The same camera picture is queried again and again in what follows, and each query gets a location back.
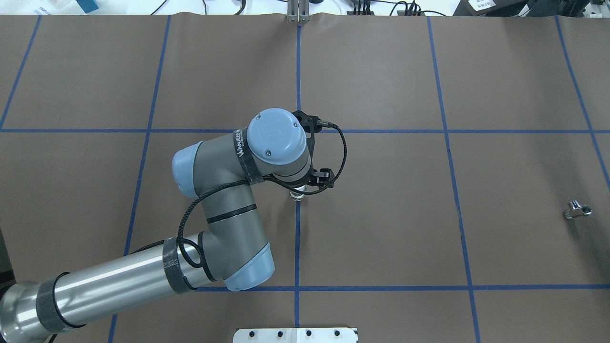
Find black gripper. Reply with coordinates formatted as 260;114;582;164
292;110;333;190

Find PPR valve with metal handle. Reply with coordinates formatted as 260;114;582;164
288;190;305;202

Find chrome tee pipe fitting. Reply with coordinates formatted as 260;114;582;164
564;200;593;220

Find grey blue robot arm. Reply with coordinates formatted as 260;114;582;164
1;108;341;343

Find blue box behind table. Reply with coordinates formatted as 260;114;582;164
76;0;100;14

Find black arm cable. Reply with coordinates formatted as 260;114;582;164
129;121;348;291

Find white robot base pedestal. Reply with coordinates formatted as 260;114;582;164
233;327;359;343

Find black cables behind table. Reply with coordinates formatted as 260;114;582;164
346;0;460;17

